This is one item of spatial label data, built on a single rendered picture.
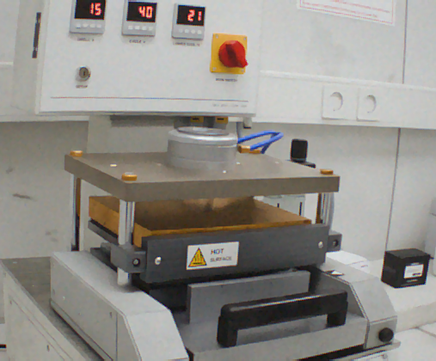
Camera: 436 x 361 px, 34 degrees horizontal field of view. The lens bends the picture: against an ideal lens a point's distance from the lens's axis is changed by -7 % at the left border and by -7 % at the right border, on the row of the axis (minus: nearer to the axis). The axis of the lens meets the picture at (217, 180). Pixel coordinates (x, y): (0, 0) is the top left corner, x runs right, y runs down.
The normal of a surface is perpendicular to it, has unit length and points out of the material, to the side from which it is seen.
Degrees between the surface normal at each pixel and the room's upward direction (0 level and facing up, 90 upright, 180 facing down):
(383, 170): 90
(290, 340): 90
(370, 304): 41
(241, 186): 90
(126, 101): 90
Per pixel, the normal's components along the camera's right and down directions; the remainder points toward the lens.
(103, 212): -0.85, 0.03
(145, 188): 0.52, 0.18
